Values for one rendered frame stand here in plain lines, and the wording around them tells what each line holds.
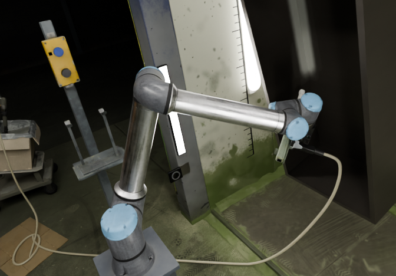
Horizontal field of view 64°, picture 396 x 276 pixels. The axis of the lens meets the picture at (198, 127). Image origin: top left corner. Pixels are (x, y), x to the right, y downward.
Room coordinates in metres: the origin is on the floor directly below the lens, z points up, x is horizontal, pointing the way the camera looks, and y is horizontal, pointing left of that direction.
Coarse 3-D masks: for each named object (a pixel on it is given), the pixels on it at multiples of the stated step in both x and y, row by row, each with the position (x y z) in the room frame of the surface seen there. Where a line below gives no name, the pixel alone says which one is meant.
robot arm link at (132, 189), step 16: (144, 112) 1.16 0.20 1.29; (128, 128) 1.20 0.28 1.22; (144, 128) 1.16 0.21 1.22; (128, 144) 1.18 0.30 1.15; (144, 144) 1.16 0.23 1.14; (128, 160) 1.17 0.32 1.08; (144, 160) 1.17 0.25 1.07; (128, 176) 1.16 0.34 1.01; (144, 176) 1.19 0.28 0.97; (128, 192) 1.16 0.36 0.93; (144, 192) 1.19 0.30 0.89
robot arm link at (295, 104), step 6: (276, 102) 1.22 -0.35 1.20; (282, 102) 1.21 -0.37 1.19; (288, 102) 1.20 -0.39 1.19; (294, 102) 1.20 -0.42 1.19; (270, 108) 1.20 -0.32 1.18; (276, 108) 1.18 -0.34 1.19; (282, 108) 1.16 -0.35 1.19; (294, 108) 1.18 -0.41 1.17; (300, 108) 1.18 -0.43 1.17; (300, 114) 1.17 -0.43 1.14
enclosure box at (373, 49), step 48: (240, 0) 1.55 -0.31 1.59; (288, 0) 1.70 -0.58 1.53; (336, 0) 1.52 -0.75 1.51; (384, 0) 1.09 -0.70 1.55; (288, 48) 1.70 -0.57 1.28; (336, 48) 1.57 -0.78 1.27; (384, 48) 1.10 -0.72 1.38; (288, 96) 1.69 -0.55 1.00; (336, 96) 1.63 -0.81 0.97; (384, 96) 1.12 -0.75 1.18; (336, 144) 1.71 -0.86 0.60; (384, 144) 1.14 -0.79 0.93; (336, 192) 1.41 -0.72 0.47; (384, 192) 1.17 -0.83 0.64
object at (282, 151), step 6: (300, 90) 1.65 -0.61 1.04; (300, 96) 1.62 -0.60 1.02; (282, 138) 1.39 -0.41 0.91; (288, 138) 1.38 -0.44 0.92; (282, 144) 1.35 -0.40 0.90; (288, 144) 1.35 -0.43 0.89; (300, 144) 1.34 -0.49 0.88; (306, 144) 1.34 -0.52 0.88; (276, 150) 1.34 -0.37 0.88; (282, 150) 1.32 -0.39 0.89; (306, 150) 1.32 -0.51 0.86; (312, 150) 1.31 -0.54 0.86; (318, 150) 1.31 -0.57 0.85; (276, 156) 1.30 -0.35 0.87; (282, 156) 1.29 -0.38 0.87
